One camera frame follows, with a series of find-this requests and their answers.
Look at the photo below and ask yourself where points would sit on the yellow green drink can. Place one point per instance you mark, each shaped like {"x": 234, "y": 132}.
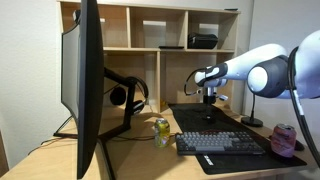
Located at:
{"x": 162, "y": 133}

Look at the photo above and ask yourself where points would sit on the black over-ear headphones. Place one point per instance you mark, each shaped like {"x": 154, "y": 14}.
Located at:
{"x": 140, "y": 90}

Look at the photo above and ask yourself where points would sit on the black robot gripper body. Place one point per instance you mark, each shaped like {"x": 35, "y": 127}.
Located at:
{"x": 210, "y": 98}

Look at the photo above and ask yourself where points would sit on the dark grey mechanical keyboard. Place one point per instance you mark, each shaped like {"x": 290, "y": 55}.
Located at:
{"x": 216, "y": 143}

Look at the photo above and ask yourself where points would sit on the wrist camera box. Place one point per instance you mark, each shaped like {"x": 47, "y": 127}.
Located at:
{"x": 222, "y": 97}

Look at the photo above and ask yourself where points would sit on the red soda can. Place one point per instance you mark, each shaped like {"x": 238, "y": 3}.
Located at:
{"x": 283, "y": 141}

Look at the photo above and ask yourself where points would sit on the black desk mat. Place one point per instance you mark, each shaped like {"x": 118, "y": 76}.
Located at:
{"x": 193, "y": 116}

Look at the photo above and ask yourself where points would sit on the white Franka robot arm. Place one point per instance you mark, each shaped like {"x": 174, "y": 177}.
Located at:
{"x": 240, "y": 65}

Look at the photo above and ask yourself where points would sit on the black curved monitor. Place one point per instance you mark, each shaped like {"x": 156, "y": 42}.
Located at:
{"x": 88, "y": 83}

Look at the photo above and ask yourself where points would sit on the small dark remote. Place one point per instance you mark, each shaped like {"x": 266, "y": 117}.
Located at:
{"x": 231, "y": 9}

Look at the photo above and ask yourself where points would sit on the wooden cubby shelf hutch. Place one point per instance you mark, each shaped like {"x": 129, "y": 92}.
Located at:
{"x": 173, "y": 70}

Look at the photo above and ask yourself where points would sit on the light wooden desk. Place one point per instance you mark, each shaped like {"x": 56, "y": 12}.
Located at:
{"x": 140, "y": 160}

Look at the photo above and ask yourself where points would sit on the flat black slim device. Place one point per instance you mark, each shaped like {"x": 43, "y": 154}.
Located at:
{"x": 171, "y": 47}

